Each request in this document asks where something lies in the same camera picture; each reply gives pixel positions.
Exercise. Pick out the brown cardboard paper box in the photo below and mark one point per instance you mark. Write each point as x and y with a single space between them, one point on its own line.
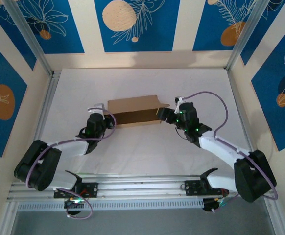
132 107

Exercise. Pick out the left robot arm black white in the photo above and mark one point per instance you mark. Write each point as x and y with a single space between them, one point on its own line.
37 166

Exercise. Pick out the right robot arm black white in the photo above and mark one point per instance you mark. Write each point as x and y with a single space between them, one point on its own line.
220 149

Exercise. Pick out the black controller board with light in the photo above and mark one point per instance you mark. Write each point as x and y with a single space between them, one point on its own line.
208 205
71 205

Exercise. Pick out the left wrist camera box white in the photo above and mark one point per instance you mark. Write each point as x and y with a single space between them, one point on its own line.
96 108

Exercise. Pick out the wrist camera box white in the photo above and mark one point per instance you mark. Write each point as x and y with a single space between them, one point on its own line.
96 108
180 100

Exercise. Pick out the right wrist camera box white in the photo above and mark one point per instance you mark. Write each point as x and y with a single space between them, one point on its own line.
180 100

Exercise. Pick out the aluminium side rail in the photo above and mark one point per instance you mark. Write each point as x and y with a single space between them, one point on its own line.
239 102
50 98

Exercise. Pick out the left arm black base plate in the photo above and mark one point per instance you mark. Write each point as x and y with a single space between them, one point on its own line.
91 189

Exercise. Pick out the aluminium frame rail beam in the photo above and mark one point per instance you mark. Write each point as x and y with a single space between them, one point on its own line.
142 188

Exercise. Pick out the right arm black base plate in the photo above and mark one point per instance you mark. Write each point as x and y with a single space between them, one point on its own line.
192 187

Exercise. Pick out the aluminium frame post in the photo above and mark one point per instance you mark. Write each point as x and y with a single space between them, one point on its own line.
34 44
243 36

